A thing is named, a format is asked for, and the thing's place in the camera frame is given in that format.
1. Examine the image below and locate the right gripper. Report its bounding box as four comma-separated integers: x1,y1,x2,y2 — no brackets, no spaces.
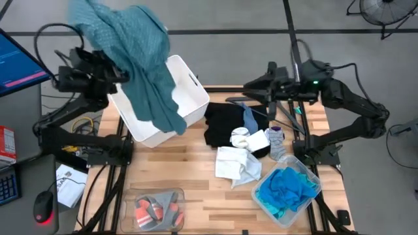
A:
243,61,302,122

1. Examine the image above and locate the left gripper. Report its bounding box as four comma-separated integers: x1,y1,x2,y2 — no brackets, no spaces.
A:
93,52,131,86

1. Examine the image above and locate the green dotted shirt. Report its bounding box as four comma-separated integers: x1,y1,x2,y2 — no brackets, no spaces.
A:
67,0,188,136

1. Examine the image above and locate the blue-grey sock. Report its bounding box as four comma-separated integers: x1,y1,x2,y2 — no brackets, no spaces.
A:
240,102,259,135

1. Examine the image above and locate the black cloth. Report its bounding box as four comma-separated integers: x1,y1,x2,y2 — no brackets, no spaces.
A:
204,102,271,160

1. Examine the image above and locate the grey striped sock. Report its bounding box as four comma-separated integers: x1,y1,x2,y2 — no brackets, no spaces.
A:
264,125,289,163

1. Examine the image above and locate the white cloth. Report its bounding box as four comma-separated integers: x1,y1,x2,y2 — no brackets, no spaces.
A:
214,146,263,190

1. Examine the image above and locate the blue towel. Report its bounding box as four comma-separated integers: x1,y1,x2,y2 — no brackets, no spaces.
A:
257,166,318,213

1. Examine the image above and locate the turquoise cloth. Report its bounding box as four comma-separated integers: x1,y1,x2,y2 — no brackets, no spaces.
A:
254,172,319,220

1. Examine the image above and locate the grey orange sock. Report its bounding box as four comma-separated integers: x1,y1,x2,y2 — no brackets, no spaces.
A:
135,196,165,230
153,191,185,228

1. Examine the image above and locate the black clothes hanger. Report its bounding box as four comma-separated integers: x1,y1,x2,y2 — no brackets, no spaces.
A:
225,96,307,135

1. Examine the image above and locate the white perforated plastic basket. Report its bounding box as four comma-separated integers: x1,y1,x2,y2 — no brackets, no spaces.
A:
109,54,211,149

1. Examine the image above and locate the monitor with blue screen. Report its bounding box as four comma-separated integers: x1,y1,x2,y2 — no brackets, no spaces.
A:
0,27,56,98

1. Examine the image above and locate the grey desk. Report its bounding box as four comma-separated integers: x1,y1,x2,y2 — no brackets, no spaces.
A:
0,83,60,235

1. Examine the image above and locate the white paper booklet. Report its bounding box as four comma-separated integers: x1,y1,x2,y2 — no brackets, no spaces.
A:
56,163,89,209

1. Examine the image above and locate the tall clear plastic bin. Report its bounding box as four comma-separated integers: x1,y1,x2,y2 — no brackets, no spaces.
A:
119,187,186,234

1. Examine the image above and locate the red white box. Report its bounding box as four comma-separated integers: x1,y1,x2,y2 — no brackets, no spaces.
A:
0,125,18,166

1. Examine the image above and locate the shallow clear plastic bin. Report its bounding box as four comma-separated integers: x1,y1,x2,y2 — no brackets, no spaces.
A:
251,154,323,229

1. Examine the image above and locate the black floor fan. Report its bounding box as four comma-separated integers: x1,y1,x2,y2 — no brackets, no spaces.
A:
346,0,418,40

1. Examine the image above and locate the black computer mouse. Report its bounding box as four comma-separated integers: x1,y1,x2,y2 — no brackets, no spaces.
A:
33,190,55,225

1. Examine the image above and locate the grey metal base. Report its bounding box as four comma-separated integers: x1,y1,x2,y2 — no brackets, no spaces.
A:
388,117,418,137

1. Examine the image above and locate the black keyboard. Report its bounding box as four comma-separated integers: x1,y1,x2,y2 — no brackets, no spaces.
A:
0,165,21,207

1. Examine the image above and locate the yellow cable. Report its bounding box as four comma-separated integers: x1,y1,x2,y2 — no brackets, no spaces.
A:
61,116,96,153

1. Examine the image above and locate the black aluminium table frame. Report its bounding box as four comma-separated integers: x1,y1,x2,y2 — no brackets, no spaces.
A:
74,85,359,235

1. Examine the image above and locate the black floor cable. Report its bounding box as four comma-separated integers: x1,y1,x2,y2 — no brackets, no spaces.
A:
385,123,418,170

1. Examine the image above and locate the small black bracket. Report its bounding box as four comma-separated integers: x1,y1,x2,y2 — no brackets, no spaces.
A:
336,209,352,227

